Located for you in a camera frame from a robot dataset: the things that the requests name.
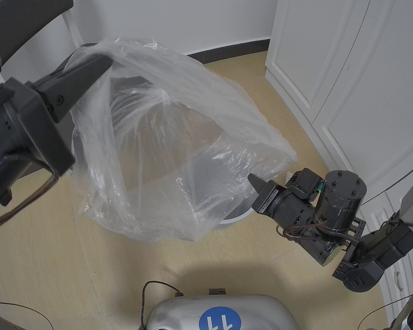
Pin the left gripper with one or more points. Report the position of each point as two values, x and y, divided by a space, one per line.
20 132

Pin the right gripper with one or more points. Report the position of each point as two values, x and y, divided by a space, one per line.
289 208

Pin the clear plastic bag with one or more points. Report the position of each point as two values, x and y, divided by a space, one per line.
179 115

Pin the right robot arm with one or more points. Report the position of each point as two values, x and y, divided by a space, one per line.
340 198

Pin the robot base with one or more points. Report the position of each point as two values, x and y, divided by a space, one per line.
179 315

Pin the grey trash bin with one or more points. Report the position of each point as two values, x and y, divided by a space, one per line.
239 217

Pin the white chair with grey cushions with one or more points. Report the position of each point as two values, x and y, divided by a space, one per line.
7 19

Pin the white wardrobe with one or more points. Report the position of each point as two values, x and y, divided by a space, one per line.
347 64

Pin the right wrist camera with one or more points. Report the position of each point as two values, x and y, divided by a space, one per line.
308 182

